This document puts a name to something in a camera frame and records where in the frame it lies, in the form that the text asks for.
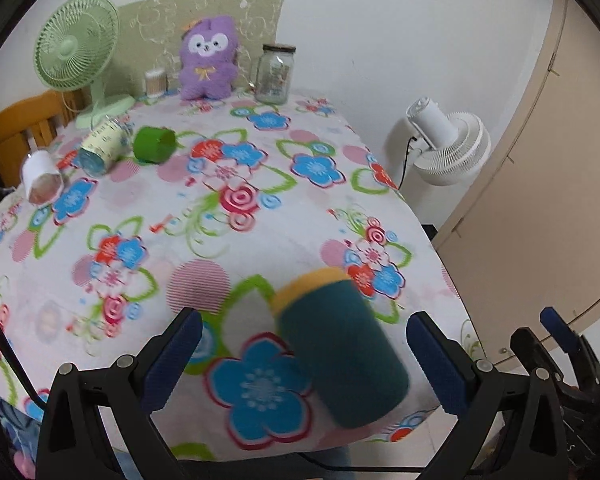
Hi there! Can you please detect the teal cup with yellow rim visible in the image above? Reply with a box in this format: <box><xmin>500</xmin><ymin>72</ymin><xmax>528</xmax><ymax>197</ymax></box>
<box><xmin>270</xmin><ymin>266</ymin><xmax>410</xmax><ymax>429</ymax></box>

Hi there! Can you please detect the white hexagonal cup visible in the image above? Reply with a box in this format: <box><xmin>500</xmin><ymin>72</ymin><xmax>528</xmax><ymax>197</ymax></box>
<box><xmin>20</xmin><ymin>148</ymin><xmax>65</xmax><ymax>206</ymax></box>

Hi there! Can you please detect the green plastic cup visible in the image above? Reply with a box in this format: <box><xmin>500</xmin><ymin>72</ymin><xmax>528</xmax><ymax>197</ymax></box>
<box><xmin>133</xmin><ymin>126</ymin><xmax>176</xmax><ymax>164</ymax></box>

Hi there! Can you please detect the cream printed paper cup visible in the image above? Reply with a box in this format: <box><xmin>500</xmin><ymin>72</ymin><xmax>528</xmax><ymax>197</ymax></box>
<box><xmin>76</xmin><ymin>116</ymin><xmax>132</xmax><ymax>177</ymax></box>

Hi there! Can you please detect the beige wooden door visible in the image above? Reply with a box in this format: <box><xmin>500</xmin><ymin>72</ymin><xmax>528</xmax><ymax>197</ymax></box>
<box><xmin>439</xmin><ymin>0</ymin><xmax>600</xmax><ymax>356</ymax></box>

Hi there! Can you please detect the floral tablecloth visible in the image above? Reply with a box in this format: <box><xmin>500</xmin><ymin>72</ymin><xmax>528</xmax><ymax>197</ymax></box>
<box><xmin>0</xmin><ymin>91</ymin><xmax>481</xmax><ymax>462</ymax></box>

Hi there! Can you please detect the white floor fan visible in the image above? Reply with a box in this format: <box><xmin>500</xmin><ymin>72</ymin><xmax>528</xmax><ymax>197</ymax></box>
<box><xmin>406</xmin><ymin>96</ymin><xmax>492</xmax><ymax>186</ymax></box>

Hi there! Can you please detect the wooden chair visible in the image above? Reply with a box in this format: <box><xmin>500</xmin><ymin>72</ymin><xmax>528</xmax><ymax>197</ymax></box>
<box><xmin>0</xmin><ymin>90</ymin><xmax>84</xmax><ymax>186</ymax></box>

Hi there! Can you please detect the cotton swab container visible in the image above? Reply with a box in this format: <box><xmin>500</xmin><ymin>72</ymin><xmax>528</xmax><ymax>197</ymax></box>
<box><xmin>144</xmin><ymin>68</ymin><xmax>168</xmax><ymax>99</ymax></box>

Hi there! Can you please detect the green desk fan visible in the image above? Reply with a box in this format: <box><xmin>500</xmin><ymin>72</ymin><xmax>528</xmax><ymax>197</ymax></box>
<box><xmin>33</xmin><ymin>0</ymin><xmax>134</xmax><ymax>129</ymax></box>

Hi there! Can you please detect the purple plush toy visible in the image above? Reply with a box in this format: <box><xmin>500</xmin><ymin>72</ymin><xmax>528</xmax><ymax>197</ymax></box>
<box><xmin>178</xmin><ymin>15</ymin><xmax>239</xmax><ymax>101</ymax></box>

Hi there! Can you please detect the glass jar with black lid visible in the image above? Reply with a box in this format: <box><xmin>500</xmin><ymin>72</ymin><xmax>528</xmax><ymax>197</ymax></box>
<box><xmin>254</xmin><ymin>44</ymin><xmax>296</xmax><ymax>105</ymax></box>

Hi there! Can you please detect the green patterned foam mat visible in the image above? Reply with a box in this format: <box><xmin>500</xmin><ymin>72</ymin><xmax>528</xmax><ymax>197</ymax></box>
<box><xmin>104</xmin><ymin>0</ymin><xmax>284</xmax><ymax>96</ymax></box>

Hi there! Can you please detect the black fan power cable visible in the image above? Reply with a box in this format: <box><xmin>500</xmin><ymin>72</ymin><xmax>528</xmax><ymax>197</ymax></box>
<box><xmin>396</xmin><ymin>135</ymin><xmax>417</xmax><ymax>194</ymax></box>

